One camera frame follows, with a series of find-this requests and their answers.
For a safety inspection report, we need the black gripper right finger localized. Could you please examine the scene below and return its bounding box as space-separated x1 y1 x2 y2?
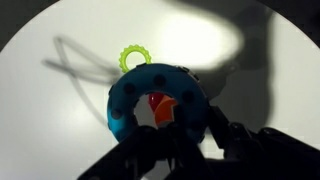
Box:
203 106 320 180

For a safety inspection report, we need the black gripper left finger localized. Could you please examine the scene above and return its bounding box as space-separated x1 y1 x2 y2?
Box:
78 106 214 180

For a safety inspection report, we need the blue dotted ring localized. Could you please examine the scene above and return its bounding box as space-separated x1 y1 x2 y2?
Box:
106 62 212 144

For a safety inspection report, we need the orange rod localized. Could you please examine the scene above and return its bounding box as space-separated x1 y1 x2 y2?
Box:
154 97 179 127

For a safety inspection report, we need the red ring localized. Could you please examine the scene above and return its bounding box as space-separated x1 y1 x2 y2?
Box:
148 93 165 113

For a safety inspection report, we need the green toothed ring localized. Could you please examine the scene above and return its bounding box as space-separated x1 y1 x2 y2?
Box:
118 44 153 74

